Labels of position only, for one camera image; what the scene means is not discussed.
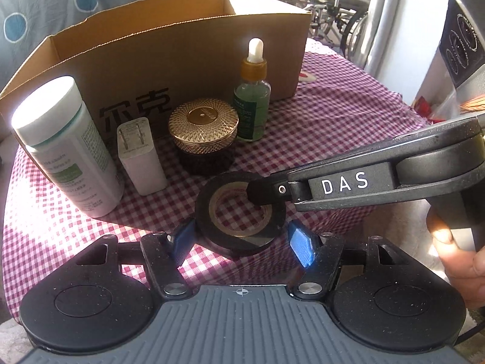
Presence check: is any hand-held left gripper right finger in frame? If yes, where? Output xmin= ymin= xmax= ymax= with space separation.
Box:
xmin=287 ymin=221 xmax=413 ymax=301

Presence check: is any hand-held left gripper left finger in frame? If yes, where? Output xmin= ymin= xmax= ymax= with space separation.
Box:
xmin=74 ymin=221 xmax=198 ymax=299

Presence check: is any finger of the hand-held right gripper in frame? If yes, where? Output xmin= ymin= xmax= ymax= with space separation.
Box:
xmin=247 ymin=172 xmax=295 ymax=207

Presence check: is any black tape roll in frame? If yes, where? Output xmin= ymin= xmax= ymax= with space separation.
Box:
xmin=195 ymin=171 xmax=286 ymax=256

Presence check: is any white charger plug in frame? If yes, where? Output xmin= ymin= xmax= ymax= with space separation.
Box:
xmin=117 ymin=117 xmax=168 ymax=197

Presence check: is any green dropper bottle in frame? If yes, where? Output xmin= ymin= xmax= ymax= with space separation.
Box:
xmin=234 ymin=38 xmax=272 ymax=143

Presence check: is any dark jar with gold lid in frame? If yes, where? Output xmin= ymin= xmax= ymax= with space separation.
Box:
xmin=169 ymin=98 xmax=240 ymax=177

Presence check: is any white plastic bottle green label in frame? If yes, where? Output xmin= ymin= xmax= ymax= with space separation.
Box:
xmin=11 ymin=76 xmax=125 ymax=218

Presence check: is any brown cardboard box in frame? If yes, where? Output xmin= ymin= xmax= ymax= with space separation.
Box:
xmin=0 ymin=0 xmax=313 ymax=139

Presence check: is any person's right hand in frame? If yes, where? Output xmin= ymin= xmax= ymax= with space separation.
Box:
xmin=426 ymin=207 xmax=485 ymax=311

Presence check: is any red white checked tablecloth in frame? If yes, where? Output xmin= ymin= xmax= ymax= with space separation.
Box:
xmin=0 ymin=40 xmax=433 ymax=325

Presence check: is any clear plastic bag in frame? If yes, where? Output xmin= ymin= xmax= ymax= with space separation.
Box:
xmin=413 ymin=91 xmax=468 ymax=123

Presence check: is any grey appliance with dials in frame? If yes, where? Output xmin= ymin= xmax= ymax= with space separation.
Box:
xmin=439 ymin=0 xmax=485 ymax=89

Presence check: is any black wheelchair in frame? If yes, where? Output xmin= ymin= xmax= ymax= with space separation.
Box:
xmin=280 ymin=0 xmax=370 ymax=61

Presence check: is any blue blanket with circles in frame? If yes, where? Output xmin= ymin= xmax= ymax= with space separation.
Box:
xmin=0 ymin=0 xmax=217 ymax=92

